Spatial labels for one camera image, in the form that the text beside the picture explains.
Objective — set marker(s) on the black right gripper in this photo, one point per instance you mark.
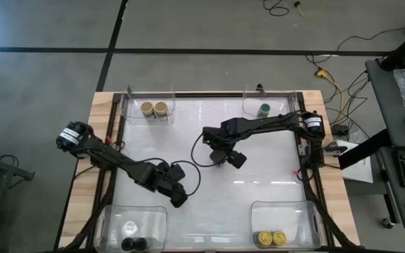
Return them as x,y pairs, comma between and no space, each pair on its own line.
219,157

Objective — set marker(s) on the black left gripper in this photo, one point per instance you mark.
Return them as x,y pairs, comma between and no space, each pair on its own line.
178,196

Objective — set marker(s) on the green-lidded spice jar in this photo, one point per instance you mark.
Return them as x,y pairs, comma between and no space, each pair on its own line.
265,108

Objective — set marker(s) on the tan-lidded spice jar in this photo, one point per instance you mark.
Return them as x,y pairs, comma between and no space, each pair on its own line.
147,108
160,108

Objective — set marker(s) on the yellow-lidded spice jar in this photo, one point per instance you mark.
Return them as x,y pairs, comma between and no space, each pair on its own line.
264,239
280,238

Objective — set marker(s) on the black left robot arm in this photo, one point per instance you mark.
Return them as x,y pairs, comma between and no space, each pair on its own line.
118,161

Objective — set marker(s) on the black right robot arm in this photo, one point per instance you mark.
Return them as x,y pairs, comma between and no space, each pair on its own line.
265,122

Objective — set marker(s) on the clear plastic bin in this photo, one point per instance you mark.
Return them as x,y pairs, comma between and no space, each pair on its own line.
135,112
146,221
283,218
283,105

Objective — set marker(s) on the white round object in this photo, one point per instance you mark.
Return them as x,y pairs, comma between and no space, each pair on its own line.
129,228

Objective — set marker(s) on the red tape strip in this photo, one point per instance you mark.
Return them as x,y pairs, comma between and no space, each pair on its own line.
109,140
296,173

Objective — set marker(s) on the black clamp knob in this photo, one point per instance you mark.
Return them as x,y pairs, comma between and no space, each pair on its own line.
259,87

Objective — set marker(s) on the grey clamp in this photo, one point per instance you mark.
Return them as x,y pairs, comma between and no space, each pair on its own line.
129,90

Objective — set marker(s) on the black power adapter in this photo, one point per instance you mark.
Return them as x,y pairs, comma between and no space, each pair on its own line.
339,130

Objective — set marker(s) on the white paper sheet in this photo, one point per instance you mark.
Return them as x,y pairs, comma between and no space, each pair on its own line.
359,172

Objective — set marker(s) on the black desk leg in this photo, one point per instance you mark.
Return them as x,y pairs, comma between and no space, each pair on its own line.
364,149

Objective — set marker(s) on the grey keyboard desk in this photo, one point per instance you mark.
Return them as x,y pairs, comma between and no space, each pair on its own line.
390,196

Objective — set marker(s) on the caster wheel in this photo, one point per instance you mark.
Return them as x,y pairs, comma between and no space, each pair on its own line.
387,223

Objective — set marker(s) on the black monitor pole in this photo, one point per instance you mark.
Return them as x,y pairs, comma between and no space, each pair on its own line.
404,49

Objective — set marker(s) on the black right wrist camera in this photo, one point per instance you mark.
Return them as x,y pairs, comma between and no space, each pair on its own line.
237,160

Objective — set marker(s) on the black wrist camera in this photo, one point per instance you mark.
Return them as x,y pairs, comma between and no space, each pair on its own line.
177,172
237,160

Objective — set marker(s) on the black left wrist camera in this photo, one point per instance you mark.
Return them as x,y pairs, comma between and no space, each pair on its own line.
177,172

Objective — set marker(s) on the black aluminium table frame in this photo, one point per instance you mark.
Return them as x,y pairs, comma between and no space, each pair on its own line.
206,95

